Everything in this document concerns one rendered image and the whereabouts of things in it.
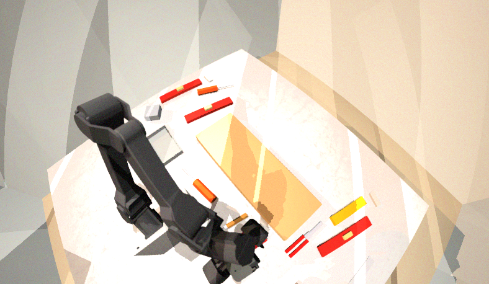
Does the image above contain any orange-handled awl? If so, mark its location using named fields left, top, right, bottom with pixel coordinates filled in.
left=197, top=84, right=235, bottom=95
left=182, top=167, right=217, bottom=203
left=223, top=213, right=248, bottom=229

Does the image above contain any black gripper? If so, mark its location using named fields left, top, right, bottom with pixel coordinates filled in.
left=202, top=219, right=269, bottom=284

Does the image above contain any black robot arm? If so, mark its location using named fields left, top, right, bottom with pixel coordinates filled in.
left=74, top=93, right=260, bottom=282

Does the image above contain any orange rectangular panel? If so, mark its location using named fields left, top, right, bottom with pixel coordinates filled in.
left=196, top=112, right=322, bottom=241

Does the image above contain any yellow rectangular bar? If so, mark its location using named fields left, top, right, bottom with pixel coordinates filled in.
left=330, top=196, right=367, bottom=226

